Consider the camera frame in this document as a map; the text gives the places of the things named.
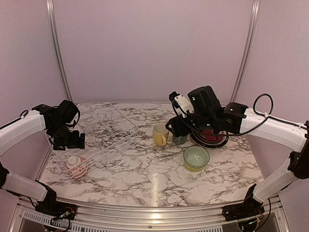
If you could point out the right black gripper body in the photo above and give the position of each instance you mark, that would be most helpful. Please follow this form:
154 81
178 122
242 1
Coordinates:
185 130

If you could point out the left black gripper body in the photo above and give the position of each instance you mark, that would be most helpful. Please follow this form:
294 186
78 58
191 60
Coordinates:
62 137

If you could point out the green patterned tall mug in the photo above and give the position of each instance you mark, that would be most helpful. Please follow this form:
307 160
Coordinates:
180 140

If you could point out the yellow mug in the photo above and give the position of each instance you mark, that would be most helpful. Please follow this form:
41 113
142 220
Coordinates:
160 134

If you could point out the pink white small bowl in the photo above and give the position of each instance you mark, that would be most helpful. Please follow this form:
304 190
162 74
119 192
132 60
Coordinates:
76 166

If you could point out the black rimmed beige plate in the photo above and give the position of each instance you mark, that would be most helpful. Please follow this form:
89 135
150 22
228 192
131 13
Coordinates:
196 137

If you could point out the pale green cup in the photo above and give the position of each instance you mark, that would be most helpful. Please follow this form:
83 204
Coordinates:
196 155

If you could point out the lime green bowl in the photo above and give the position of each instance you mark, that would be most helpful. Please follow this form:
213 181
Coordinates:
193 168

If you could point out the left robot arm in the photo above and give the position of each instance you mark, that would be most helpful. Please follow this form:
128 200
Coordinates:
58 122

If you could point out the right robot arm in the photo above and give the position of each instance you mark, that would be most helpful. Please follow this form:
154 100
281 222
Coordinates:
202 113

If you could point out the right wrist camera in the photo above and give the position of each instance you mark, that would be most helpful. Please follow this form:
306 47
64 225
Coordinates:
180 102

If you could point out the white wire dish rack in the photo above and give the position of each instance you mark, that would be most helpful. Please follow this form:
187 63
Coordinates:
108 132

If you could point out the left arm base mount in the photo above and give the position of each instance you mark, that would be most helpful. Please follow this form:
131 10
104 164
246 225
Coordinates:
58 210

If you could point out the front aluminium rail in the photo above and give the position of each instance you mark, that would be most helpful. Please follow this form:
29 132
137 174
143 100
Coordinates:
95 217

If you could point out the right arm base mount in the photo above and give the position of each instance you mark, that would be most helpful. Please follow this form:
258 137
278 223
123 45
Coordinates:
247 213

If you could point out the left aluminium frame post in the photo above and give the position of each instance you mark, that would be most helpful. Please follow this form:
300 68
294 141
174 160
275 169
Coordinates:
57 49

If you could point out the aluminium frame post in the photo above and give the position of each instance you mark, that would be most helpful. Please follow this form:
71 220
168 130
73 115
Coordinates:
57 49
247 49

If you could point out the right aluminium frame post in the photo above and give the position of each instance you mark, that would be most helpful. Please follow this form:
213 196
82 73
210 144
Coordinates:
247 49

